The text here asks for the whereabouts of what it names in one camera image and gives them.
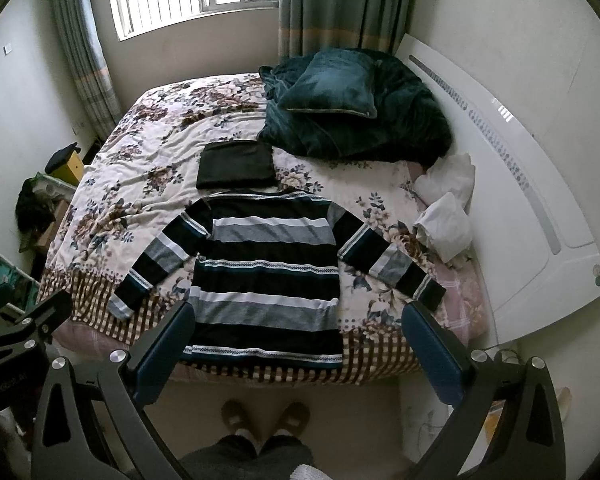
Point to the white crumpled cloth upper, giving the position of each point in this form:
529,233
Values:
453,174

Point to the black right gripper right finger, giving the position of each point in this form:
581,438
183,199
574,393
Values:
528,442

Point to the yellow box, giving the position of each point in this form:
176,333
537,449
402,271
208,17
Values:
71,171

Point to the dark clothes pile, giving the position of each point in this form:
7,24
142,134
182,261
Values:
33,215

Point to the striped navy grey sweater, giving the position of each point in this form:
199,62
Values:
266,285

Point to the left grey-green curtain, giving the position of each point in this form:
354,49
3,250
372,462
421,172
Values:
79,40

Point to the white crumpled cloth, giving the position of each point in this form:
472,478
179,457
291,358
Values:
444,227
453,174

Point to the right grey-green curtain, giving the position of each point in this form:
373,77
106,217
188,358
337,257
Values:
309,26

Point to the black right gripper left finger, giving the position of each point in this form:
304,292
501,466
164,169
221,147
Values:
68,442

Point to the dark teal plush blanket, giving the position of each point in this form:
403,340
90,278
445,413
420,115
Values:
409,126

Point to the grey-green curtain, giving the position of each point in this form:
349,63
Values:
309,26
79,40

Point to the white headboard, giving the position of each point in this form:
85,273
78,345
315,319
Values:
536,254

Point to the dark teal pillow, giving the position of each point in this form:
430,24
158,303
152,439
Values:
335,81

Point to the floral bed blanket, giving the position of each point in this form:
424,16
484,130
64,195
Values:
146,173

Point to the white crumpled cloth lower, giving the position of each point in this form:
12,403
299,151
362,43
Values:
444,227

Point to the left brown slipper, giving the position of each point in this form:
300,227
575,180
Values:
237,420

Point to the folded black garment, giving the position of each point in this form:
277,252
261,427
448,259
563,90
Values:
236,164

